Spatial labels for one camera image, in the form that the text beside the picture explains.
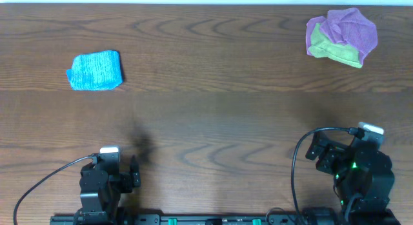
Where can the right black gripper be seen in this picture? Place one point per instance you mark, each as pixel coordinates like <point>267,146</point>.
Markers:
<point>332,153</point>

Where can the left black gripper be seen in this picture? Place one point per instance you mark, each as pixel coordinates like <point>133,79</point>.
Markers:
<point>130,178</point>

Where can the blue microfiber cloth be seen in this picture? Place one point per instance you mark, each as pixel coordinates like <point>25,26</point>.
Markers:
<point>97,71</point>

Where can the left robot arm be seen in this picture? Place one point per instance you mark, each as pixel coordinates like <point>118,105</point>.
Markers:
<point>102,185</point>

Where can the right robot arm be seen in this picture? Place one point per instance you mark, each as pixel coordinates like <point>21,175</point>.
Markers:
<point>363,176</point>

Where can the green microfiber cloth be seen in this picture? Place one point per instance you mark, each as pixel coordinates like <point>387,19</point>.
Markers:
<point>321,46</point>

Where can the purple microfiber cloth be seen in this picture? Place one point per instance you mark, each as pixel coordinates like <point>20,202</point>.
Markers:
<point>348,26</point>

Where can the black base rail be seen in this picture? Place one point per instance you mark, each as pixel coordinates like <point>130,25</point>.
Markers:
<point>273,219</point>

